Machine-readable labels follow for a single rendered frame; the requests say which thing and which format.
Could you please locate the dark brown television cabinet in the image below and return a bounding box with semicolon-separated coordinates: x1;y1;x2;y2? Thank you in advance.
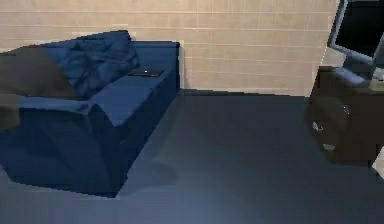
305;65;384;165

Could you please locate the blue sofa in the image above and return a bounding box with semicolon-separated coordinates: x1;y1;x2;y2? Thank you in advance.
0;40;181;199

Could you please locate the television set with grey frame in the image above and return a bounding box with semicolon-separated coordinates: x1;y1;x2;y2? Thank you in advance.
327;0;384;85

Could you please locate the blue cushion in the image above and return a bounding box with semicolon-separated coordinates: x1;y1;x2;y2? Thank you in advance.
60;30;141;100

